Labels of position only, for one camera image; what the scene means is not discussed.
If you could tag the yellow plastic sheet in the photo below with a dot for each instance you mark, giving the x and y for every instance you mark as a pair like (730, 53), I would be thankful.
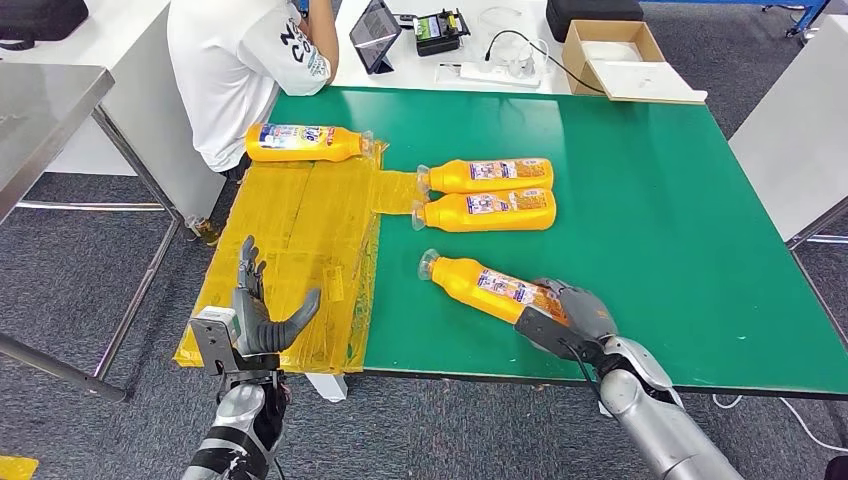
(298, 232)

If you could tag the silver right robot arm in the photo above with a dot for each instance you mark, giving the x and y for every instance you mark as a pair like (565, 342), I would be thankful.
(649, 424)

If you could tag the black bag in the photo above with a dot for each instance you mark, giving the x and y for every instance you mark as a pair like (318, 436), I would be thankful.
(40, 18)

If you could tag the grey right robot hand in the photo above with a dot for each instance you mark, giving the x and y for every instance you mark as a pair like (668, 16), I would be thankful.
(586, 311)

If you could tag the stainless steel table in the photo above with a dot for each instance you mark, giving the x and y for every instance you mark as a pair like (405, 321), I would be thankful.
(46, 109)

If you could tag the white table foot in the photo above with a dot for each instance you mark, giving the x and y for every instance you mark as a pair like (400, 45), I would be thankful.
(328, 387)

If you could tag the blue cart frame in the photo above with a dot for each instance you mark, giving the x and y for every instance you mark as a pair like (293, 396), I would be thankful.
(808, 16)

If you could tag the black tablet on stand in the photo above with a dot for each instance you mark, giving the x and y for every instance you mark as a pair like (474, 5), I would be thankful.
(374, 33)

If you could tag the black hard case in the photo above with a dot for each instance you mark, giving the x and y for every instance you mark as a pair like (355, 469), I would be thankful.
(591, 14)

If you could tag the open cardboard box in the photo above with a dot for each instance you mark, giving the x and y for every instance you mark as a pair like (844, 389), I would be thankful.
(628, 76)

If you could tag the yellow plastic scrap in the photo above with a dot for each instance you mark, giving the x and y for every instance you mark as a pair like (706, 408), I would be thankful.
(14, 467)

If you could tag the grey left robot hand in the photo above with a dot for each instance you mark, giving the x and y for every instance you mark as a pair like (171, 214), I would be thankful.
(255, 331)

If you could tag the orange detergent bottle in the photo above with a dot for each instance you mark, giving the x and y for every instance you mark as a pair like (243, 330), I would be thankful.
(298, 142)
(450, 213)
(470, 285)
(450, 177)

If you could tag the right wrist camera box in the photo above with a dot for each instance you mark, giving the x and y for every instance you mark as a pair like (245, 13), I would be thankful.
(556, 334)

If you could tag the person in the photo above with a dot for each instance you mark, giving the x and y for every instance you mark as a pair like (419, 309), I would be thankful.
(232, 73)

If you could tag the white power strip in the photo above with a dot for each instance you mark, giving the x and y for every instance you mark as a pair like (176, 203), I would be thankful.
(490, 74)

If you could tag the black label printer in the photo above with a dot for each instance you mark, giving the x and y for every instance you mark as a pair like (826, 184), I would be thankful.
(437, 32)

